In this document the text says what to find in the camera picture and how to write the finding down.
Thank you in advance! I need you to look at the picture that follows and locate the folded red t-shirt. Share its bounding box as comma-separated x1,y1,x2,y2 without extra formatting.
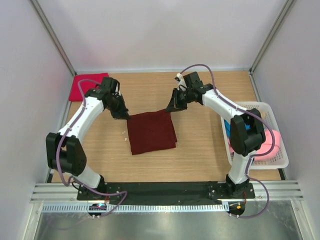
68,72,109,102

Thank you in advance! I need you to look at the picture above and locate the blue t-shirt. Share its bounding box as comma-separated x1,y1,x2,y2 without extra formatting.
224,120,231,138

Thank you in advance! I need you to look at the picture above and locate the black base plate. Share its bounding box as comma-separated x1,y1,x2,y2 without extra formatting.
76,181,256,206

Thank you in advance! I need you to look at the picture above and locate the pink t-shirt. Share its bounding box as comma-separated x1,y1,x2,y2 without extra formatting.
228,128,282,158

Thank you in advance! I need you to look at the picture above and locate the white plastic basket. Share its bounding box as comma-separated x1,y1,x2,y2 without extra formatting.
220,101,289,170

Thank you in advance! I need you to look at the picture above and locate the dark red t-shirt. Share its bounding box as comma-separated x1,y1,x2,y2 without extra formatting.
127,109,177,155

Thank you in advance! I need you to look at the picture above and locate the aluminium frame rail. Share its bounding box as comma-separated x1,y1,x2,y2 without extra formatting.
31,180,303,206

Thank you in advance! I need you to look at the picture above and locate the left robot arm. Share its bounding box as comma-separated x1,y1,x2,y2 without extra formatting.
45,77,130,200

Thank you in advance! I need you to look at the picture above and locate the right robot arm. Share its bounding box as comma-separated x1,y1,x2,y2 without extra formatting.
165,72,266,198

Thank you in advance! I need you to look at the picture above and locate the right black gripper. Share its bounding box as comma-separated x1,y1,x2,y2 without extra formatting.
166,88,193,114

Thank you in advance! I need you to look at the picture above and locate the white slotted cable duct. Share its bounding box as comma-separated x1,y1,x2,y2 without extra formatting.
42,202,229,213

